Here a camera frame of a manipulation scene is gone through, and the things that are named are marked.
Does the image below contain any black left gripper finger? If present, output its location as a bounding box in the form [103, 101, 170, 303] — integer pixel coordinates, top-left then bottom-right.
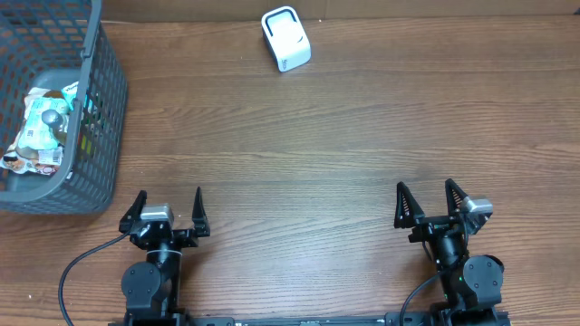
[119, 190, 147, 234]
[191, 187, 210, 237]

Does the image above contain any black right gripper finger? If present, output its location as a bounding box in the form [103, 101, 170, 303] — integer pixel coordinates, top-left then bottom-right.
[393, 181, 425, 228]
[445, 178, 469, 216]

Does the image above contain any brown printed snack pouch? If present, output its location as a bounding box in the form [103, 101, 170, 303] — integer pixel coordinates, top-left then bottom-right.
[1, 87, 65, 176]

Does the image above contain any yellow liquid bottle grey cap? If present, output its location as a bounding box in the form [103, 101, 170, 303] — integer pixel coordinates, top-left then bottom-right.
[42, 110, 68, 146]

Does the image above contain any mint green snack packet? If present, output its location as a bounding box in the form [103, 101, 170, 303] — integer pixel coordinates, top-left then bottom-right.
[17, 97, 70, 150]

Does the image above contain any green white Knorr container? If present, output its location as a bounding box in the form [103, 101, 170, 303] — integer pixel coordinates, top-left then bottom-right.
[61, 81, 93, 113]

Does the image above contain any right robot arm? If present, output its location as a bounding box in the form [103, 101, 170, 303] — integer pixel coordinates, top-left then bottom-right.
[393, 178, 510, 325]

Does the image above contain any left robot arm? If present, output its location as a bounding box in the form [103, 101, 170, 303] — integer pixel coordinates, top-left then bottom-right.
[119, 188, 210, 325]

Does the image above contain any white barcode scanner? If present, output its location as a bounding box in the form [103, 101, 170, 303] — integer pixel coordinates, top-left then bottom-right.
[261, 5, 312, 72]

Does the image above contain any dark grey mesh basket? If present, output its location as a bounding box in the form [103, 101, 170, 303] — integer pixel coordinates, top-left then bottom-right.
[1, 1, 128, 215]

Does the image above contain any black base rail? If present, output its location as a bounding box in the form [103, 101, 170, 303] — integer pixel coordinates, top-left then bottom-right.
[108, 312, 512, 326]

